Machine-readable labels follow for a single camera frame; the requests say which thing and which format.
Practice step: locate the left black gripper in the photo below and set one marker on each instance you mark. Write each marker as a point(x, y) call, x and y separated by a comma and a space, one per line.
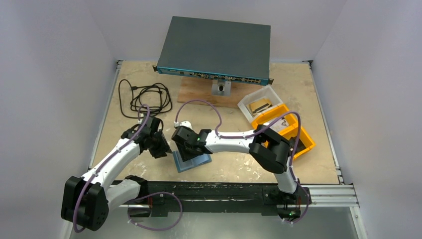
point(163, 148)

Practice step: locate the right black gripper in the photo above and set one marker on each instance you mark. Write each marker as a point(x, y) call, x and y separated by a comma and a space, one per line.
point(190, 150)

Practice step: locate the blue card holder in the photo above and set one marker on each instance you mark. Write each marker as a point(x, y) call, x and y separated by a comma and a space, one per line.
point(183, 166)

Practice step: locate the gold cards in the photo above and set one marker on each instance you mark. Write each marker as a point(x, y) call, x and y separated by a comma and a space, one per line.
point(259, 106)

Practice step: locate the wooden board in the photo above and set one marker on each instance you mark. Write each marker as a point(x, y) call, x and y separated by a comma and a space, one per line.
point(196, 88)

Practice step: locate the silver items in bin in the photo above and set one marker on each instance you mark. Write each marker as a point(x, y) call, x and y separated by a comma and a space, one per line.
point(280, 125)

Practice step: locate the white plastic bin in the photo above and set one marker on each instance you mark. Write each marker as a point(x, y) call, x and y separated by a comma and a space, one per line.
point(266, 92)

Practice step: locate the yellow bin middle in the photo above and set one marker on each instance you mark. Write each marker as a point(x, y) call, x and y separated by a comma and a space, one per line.
point(270, 115)

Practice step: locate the yellow bin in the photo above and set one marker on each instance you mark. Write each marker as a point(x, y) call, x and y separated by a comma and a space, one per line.
point(270, 115)
point(292, 132)

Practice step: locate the black item in bin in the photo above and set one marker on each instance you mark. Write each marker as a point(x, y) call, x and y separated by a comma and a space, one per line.
point(300, 147)

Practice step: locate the yellow bin front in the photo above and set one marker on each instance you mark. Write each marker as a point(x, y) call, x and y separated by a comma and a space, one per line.
point(292, 132)

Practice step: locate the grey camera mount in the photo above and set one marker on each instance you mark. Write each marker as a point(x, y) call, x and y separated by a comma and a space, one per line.
point(221, 87)

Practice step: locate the grey network switch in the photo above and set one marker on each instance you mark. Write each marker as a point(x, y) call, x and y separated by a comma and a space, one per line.
point(216, 50)

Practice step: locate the aluminium frame rail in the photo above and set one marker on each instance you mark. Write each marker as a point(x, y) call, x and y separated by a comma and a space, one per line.
point(321, 196)

